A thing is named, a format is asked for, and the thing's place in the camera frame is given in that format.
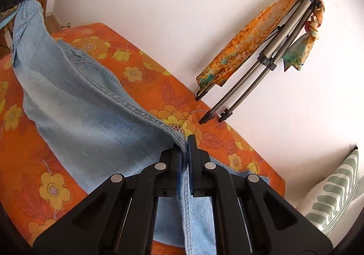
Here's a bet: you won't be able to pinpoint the grey camera tripod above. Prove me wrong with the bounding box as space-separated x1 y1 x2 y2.
195 0 325 125

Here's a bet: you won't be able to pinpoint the orange patterned scarf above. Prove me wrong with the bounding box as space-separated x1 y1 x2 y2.
196 0 325 94

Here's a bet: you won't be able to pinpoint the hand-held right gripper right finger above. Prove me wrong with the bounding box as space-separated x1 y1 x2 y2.
186 135 333 255

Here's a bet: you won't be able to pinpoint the leopard print cloth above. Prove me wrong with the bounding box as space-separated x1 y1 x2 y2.
0 6 18 21

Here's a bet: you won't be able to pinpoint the orange floral bedspread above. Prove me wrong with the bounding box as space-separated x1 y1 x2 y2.
0 23 286 255

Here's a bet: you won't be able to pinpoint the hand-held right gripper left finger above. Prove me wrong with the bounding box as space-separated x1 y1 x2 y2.
33 143 183 255

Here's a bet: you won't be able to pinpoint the light blue chair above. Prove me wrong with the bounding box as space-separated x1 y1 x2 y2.
0 0 23 49

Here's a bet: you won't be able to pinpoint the green striped white pillow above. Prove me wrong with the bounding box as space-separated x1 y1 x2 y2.
296 149 360 237

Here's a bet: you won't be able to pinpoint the light blue denim pants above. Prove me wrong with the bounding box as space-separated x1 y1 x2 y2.
11 0 270 255

